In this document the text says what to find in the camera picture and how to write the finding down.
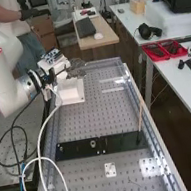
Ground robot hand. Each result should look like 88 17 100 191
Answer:
35 43 92 100

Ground cardboard box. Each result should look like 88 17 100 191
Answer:
28 13 56 39
37 31 60 54

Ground small white box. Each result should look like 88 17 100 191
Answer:
51 76 88 108

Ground white mouse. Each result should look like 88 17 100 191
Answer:
93 31 105 42

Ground wooden desk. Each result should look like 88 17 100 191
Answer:
71 3 124 66

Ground person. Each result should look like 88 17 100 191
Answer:
0 0 51 80

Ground clear box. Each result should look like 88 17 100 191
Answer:
8 48 189 191

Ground thin stick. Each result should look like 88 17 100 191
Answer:
128 90 153 145

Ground black headphones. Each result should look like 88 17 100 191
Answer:
131 19 164 43

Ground black plate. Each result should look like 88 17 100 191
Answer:
52 127 150 165

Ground light wooden box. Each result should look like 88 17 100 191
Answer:
127 0 148 17

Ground red tray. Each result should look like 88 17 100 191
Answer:
140 40 171 65
159 36 190 60

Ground small white square plate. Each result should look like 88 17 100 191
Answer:
103 161 119 179

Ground white desk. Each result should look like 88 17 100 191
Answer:
135 39 191 160
108 0 191 52

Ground white cable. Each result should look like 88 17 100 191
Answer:
5 88 80 191

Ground black cable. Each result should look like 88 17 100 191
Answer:
0 90 62 179

